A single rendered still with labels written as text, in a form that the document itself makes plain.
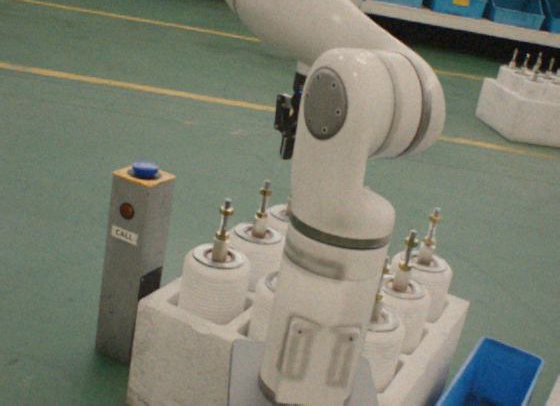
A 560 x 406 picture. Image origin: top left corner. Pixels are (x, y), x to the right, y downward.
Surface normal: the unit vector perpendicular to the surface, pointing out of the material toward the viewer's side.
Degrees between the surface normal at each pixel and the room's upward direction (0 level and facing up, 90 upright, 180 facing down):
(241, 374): 0
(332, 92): 87
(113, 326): 90
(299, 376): 90
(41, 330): 0
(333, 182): 93
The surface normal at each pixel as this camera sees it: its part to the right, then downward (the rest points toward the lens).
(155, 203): 0.87, 0.31
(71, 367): 0.18, -0.92
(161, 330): -0.45, 0.24
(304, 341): 0.02, 0.36
